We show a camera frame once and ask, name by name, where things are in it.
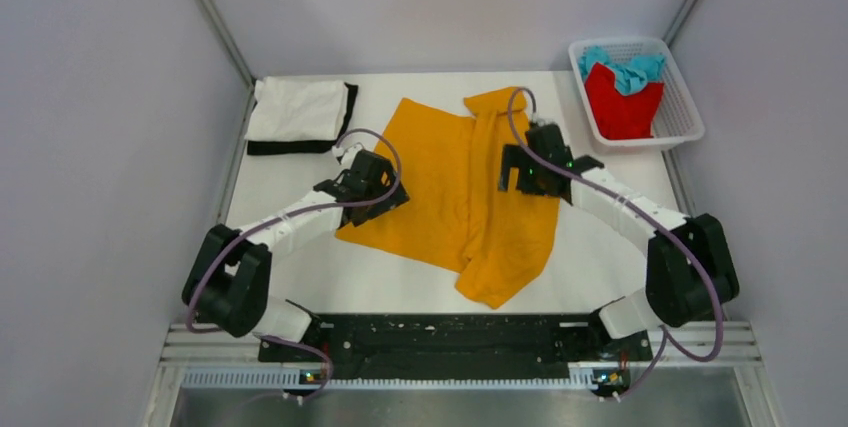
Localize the yellow t shirt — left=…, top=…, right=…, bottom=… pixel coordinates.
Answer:
left=336, top=87, right=560, bottom=309

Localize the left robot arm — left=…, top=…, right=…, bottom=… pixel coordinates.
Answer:
left=182, top=145, right=409, bottom=361

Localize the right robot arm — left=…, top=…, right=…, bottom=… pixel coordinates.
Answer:
left=498, top=123, right=740, bottom=359

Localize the red t shirt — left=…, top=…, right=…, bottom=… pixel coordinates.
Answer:
left=584, top=64, right=664, bottom=141

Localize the folded black t shirt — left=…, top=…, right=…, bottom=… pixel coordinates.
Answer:
left=245, top=77, right=359, bottom=156

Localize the teal t shirt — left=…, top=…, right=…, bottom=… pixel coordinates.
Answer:
left=578, top=46, right=666, bottom=96

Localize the folded white t shirt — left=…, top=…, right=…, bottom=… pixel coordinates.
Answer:
left=246, top=77, right=352, bottom=142

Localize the white plastic basket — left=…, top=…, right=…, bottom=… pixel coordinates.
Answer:
left=568, top=36, right=705, bottom=153

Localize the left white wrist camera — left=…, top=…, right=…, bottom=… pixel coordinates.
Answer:
left=331, top=142, right=364, bottom=168

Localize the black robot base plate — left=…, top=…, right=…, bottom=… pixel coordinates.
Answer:
left=258, top=313, right=653, bottom=381

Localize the white slotted cable duct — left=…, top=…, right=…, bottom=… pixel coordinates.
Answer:
left=181, top=367, right=598, bottom=391

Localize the left aluminium frame post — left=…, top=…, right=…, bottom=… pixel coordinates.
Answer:
left=195, top=0, right=255, bottom=88

